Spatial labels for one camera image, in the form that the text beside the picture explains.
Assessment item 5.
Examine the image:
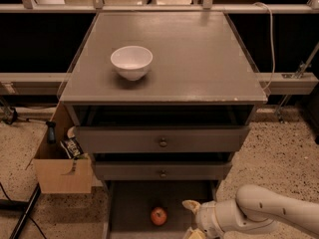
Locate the grey middle drawer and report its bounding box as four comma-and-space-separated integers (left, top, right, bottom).
93, 161, 232, 180

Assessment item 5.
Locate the dark blue bottle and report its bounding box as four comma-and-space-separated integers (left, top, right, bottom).
46, 121, 56, 144

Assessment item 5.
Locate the black floor cable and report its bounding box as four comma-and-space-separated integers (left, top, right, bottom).
0, 182, 48, 239

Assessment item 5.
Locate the white cable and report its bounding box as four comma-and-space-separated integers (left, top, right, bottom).
253, 1, 277, 92

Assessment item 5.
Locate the cardboard box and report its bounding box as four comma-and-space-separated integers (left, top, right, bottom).
33, 104, 93, 194

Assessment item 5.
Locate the red apple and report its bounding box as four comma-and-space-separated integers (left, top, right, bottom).
151, 207, 167, 226

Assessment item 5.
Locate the dark snack packet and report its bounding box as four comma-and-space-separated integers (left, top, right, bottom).
60, 137, 83, 159

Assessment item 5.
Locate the white ceramic bowl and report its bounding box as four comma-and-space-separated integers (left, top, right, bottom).
110, 46, 154, 81

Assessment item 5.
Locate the grey drawer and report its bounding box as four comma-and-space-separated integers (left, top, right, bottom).
103, 180, 215, 239
93, 161, 232, 180
75, 126, 249, 153

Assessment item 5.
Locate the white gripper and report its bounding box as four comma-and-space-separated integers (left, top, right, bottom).
182, 200, 219, 239

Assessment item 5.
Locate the grey top drawer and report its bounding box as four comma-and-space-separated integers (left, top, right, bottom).
75, 126, 249, 153

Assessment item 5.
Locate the grey bottom drawer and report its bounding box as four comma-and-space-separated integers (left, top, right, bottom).
103, 180, 215, 239

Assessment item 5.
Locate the metal rail frame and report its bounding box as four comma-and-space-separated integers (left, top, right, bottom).
0, 0, 319, 95

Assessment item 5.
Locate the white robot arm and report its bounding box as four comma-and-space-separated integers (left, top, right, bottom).
182, 184, 319, 239

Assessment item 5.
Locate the grey drawer cabinet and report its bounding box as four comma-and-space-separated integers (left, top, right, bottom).
59, 11, 268, 239

